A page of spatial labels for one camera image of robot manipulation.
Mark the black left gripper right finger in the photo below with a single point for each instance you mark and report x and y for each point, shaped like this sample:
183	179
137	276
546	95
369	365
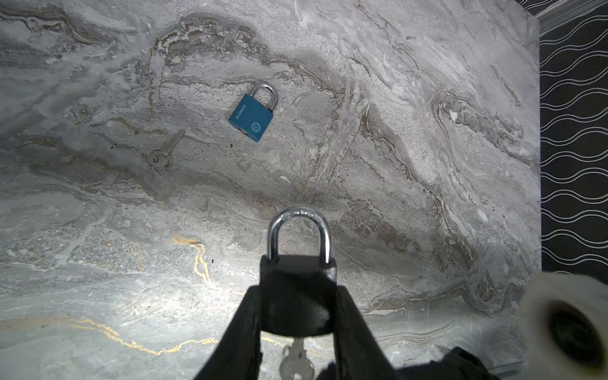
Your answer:
356	342

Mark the aluminium corner frame post right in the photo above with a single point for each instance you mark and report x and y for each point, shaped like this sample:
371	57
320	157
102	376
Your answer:
565	11

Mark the blue padlock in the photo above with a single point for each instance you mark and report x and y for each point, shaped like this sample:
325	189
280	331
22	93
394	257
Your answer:
251	117

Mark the black padlock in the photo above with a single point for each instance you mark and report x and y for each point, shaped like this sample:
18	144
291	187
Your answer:
298	292

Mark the loose silver key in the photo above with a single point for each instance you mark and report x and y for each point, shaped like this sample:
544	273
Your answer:
160	156

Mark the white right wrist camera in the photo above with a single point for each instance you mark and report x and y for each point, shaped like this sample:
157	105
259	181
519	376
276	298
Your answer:
563	320

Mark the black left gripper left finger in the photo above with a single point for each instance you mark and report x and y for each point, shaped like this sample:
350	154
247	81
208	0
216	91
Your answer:
238	354

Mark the silver key with ring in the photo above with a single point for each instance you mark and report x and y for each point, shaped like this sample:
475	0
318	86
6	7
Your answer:
295	363

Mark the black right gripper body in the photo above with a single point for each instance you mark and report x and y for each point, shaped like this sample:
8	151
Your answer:
457	364

